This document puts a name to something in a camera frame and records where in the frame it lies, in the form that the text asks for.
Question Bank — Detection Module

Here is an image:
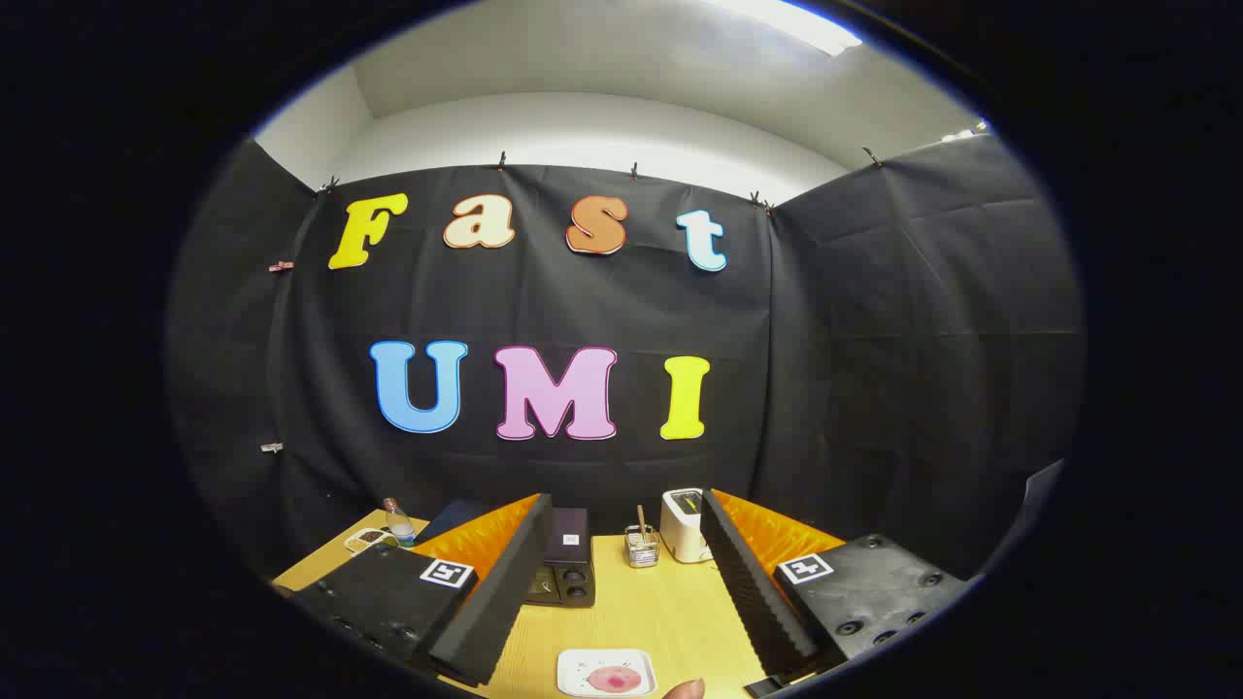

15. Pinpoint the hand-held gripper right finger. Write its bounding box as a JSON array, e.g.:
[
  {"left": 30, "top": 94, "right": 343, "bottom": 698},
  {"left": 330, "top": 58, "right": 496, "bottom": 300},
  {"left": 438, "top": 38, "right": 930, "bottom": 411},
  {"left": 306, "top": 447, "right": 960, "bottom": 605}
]
[{"left": 699, "top": 488, "right": 974, "bottom": 698}]

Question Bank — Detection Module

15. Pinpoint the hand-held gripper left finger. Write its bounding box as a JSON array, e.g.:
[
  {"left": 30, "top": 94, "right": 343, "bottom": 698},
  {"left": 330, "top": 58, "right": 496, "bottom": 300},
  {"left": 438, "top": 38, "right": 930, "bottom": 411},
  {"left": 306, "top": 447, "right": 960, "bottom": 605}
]
[{"left": 287, "top": 493, "right": 554, "bottom": 688}]

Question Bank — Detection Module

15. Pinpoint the black toaster oven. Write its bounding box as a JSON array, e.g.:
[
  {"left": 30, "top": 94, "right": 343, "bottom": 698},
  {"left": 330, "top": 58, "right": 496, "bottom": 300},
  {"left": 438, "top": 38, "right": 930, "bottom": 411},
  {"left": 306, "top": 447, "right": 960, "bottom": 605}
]
[{"left": 418, "top": 499, "right": 596, "bottom": 609}]

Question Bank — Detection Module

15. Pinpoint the white square plate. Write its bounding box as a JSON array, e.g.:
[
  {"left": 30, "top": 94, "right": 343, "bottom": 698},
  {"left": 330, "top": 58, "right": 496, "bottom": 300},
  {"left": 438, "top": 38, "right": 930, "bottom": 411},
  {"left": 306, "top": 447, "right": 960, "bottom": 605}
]
[{"left": 557, "top": 649, "right": 658, "bottom": 698}]

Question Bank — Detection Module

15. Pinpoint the white bread toaster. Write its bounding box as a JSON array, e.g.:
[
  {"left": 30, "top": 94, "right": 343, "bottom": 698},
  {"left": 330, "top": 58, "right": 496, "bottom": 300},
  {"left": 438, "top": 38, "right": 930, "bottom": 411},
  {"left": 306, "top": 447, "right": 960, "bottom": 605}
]
[{"left": 660, "top": 488, "right": 715, "bottom": 564}]

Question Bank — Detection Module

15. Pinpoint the clear plastic water bottle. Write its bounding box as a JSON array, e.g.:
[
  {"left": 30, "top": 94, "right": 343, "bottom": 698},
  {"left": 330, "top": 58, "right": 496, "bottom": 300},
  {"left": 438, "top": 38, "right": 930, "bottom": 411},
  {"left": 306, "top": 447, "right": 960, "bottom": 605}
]
[{"left": 383, "top": 497, "right": 417, "bottom": 549}]

